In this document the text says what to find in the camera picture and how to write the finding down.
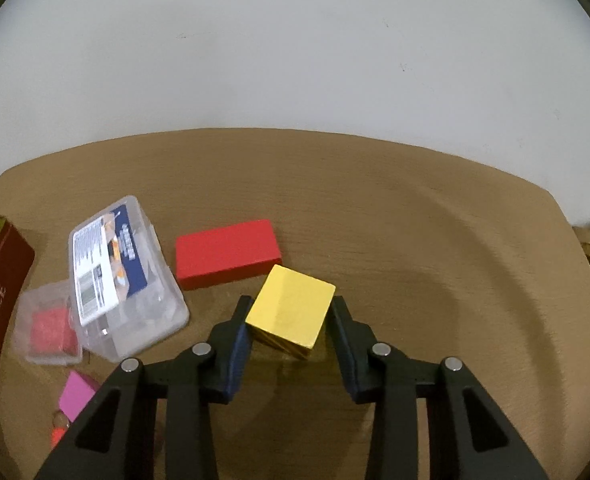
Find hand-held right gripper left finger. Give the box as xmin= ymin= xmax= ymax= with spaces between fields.
xmin=34 ymin=295 xmax=255 ymax=480

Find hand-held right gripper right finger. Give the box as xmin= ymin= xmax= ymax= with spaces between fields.
xmin=327 ymin=296 xmax=551 ymax=480

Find yellow wooden block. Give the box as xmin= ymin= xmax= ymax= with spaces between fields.
xmin=245 ymin=264 xmax=337 ymax=361

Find red wooden block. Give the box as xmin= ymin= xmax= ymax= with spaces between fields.
xmin=175 ymin=219 xmax=282 ymax=291

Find large clear labelled plastic box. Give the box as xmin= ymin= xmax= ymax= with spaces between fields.
xmin=69 ymin=195 xmax=191 ymax=362

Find pink wooden block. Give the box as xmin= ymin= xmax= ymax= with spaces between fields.
xmin=58 ymin=371 xmax=100 ymax=423

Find small clear box red contents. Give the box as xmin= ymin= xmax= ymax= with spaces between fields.
xmin=16 ymin=280 xmax=84 ymax=365

